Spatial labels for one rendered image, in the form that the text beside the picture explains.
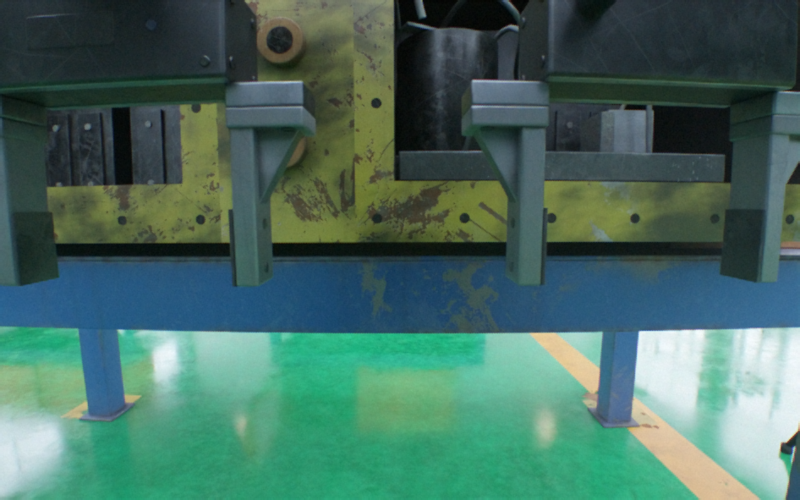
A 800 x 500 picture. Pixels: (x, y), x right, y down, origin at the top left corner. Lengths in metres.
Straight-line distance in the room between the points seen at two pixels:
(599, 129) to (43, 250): 0.62
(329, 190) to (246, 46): 0.25
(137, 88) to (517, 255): 0.21
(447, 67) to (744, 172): 0.38
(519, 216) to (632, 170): 0.34
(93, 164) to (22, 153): 0.57
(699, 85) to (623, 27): 0.05
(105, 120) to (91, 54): 0.62
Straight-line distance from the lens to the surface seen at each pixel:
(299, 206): 0.47
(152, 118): 0.80
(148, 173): 0.80
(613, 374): 1.44
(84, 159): 0.87
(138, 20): 0.24
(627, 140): 0.68
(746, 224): 0.29
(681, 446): 1.49
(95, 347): 1.61
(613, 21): 0.23
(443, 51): 0.57
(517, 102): 0.21
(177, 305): 0.58
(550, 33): 0.22
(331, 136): 0.47
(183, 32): 0.23
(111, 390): 1.66
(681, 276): 0.61
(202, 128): 0.52
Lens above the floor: 0.70
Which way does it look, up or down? 6 degrees down
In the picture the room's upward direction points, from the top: straight up
